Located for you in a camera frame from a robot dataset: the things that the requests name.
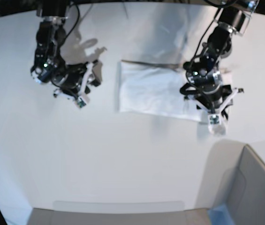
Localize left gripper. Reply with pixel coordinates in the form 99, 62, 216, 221
180, 83, 244, 113

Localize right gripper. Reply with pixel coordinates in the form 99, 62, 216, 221
52, 60, 101, 102

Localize white printed t-shirt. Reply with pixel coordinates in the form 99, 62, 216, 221
115, 60, 234, 135

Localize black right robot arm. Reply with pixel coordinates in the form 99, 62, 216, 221
30, 0, 102, 108

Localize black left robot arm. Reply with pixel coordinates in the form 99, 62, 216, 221
180, 0, 259, 124

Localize grey partition panel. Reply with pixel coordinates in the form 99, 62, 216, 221
195, 139, 265, 225

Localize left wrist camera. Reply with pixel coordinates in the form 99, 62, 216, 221
208, 113, 222, 126

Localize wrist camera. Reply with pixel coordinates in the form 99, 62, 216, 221
208, 113, 222, 126
76, 94, 90, 109

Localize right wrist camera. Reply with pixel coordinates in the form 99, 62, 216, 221
76, 94, 90, 109

